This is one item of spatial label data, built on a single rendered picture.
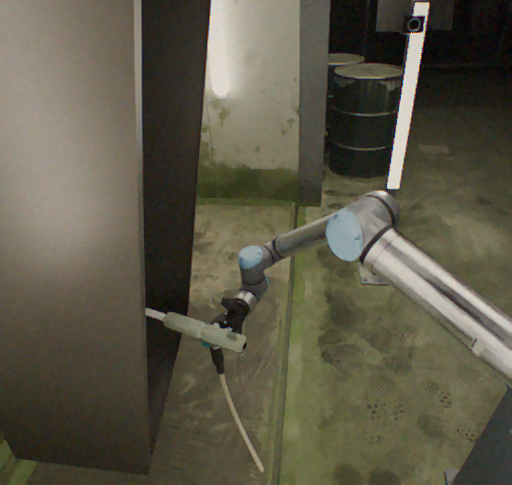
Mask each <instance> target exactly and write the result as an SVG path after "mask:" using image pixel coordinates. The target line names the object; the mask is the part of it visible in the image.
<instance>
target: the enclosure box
mask: <svg viewBox="0 0 512 485"><path fill-rule="evenodd" d="M212 1H213V0H0V430H1V431H2V433H3V435H4V437H5V439H6V441H7V443H8V445H9V447H10V449H11V451H12V454H13V456H14V458H19V459H22V460H29V461H38V462H49V463H52V464H59V465H68V466H78V467H87V468H88V469H98V470H108V471H117V472H127V473H131V474H137V475H147V476H148V474H149V470H150V466H151V462H152V458H153V454H154V450H155V446H156V442H157V437H158V433H159V429H160V425H161V421H162V417H163V413H164V409H165V405H166V400H167V396H168V392H169V388H170V384H171V380H172V376H173V371H174V367H175V363H176V359H177V355H178V350H179V346H180V342H181V338H182V334H179V332H177V331H174V330H171V329H168V328H164V324H163V321H161V320H158V319H155V317H152V316H149V315H146V311H145V307H146V308H148V309H152V310H155V311H158V312H161V313H164V314H167V313H168V312H175V313H178V314H181V315H184V317H188V312H189V306H190V291H191V276H192V261H193V247H194V232H195V217H196V202H197V188H198V173H199V158H200V144H201V143H202V130H203V115H204V100H205V85H206V72H207V57H208V43H209V29H210V28H211V14H212Z"/></svg>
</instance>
